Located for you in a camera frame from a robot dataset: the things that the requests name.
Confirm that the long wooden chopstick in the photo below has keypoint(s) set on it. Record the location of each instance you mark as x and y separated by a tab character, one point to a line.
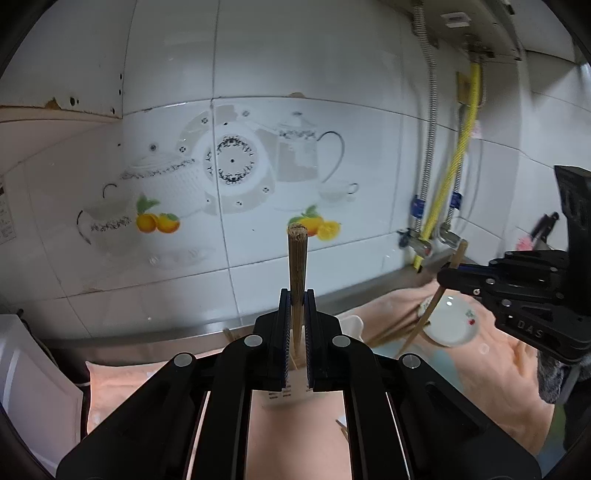
457	254
229	334
342	429
298	267

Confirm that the peach printed towel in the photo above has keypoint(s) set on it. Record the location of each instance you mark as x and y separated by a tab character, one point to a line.
498	378

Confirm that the white gas water heater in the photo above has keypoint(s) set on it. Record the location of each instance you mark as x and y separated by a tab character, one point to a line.
489	18

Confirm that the white wall label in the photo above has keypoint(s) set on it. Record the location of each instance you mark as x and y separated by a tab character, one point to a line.
5	217

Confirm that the beige plastic utensil holder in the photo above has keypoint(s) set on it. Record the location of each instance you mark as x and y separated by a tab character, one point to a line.
295	399

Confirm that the white countertop appliance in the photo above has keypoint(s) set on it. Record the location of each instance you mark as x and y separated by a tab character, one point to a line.
32	397

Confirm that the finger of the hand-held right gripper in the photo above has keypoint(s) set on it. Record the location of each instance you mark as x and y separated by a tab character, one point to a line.
531	263
466	279

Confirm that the row of brown chopsticks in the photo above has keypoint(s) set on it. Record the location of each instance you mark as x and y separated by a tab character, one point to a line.
392	330

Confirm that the white flower print bowl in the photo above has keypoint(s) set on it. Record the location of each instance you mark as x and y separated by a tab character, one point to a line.
452	323

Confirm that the metal water valve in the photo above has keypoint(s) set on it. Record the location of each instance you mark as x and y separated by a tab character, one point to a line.
450	235
418	242

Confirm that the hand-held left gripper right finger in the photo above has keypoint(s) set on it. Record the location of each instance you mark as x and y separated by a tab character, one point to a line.
308	346

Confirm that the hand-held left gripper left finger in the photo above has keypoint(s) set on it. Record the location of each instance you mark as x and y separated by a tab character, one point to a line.
286	341

